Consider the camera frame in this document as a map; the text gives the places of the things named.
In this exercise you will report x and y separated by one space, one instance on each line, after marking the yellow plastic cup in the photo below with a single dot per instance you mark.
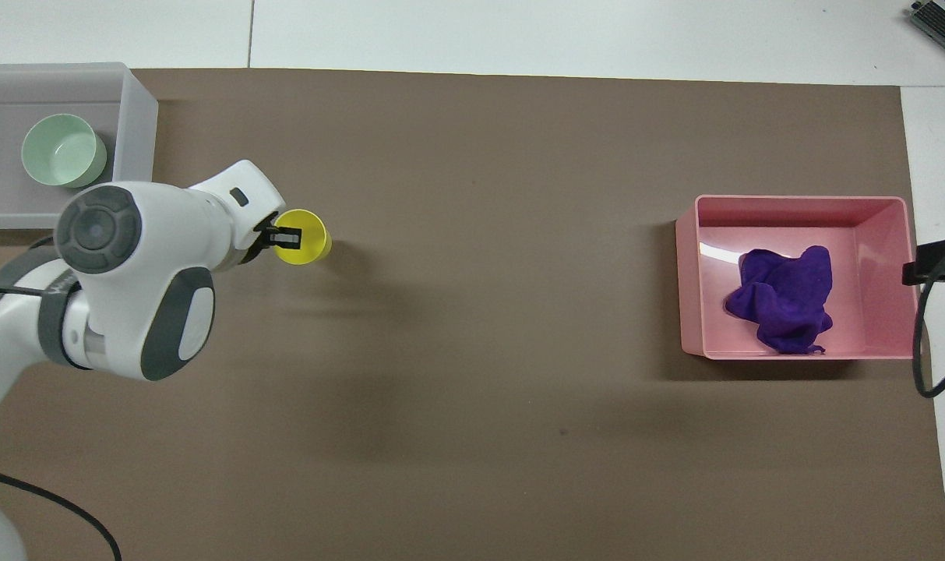
314 243

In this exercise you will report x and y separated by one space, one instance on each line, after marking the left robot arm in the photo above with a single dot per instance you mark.
137 257

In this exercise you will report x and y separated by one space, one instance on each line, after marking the pink plastic box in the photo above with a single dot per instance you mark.
877 280

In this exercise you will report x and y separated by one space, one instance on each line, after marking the light green bowl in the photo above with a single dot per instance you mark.
59 148

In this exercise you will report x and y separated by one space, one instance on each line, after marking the translucent grey plastic bin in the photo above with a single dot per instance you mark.
20 89

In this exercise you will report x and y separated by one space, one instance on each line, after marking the purple cloth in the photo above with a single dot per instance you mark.
788 296

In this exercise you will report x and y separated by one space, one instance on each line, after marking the black stand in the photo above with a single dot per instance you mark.
939 261

